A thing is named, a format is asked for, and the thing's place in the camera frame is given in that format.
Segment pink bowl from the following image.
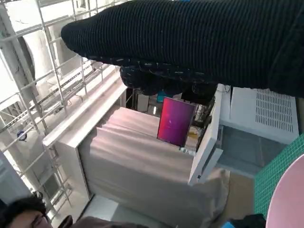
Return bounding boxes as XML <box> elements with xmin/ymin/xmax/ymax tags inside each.
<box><xmin>266</xmin><ymin>156</ymin><xmax>304</xmax><ymax>228</ymax></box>

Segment monitor with purple screen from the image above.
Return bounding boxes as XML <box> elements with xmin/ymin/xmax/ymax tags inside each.
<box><xmin>156</xmin><ymin>96</ymin><xmax>197</xmax><ymax>147</ymax></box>

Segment white green bottle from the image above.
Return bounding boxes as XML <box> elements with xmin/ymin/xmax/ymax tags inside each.
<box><xmin>178</xmin><ymin>146</ymin><xmax>195</xmax><ymax>157</ymax></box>

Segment beige cloth cover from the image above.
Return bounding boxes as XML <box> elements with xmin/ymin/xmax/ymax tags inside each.
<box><xmin>77</xmin><ymin>106</ymin><xmax>230</xmax><ymax>226</ymax></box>

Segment white mesh cabinet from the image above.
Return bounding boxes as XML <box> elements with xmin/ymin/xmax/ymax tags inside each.
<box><xmin>189</xmin><ymin>86</ymin><xmax>300</xmax><ymax>186</ymax></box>

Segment white desk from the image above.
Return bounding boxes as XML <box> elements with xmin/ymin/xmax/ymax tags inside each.
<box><xmin>42</xmin><ymin>84</ymin><xmax>129</xmax><ymax>202</ymax></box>

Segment green cutting mat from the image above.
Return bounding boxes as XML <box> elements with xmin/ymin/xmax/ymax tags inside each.
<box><xmin>253</xmin><ymin>133</ymin><xmax>304</xmax><ymax>220</ymax></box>

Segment white metal window grille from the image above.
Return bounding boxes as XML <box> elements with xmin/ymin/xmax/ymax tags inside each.
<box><xmin>0</xmin><ymin>0</ymin><xmax>119</xmax><ymax>221</ymax></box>

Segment grey panel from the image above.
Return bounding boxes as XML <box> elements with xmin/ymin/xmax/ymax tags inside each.
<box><xmin>0</xmin><ymin>152</ymin><xmax>31</xmax><ymax>205</ymax></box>

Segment person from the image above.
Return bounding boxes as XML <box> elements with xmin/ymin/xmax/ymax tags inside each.
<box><xmin>0</xmin><ymin>196</ymin><xmax>155</xmax><ymax>228</ymax></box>

